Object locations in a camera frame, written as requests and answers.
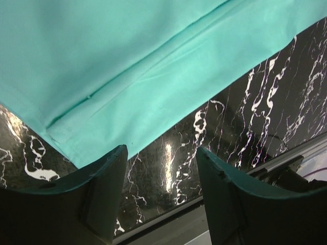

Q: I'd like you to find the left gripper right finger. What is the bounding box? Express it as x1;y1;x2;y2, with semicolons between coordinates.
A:
196;148;326;244

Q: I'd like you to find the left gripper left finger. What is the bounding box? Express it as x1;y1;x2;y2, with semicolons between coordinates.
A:
1;145;128;244

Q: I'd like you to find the teal t shirt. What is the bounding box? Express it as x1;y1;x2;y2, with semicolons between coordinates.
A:
1;1;326;168

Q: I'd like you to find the aluminium frame rail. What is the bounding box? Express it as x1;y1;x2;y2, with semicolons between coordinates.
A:
247;135;326;175

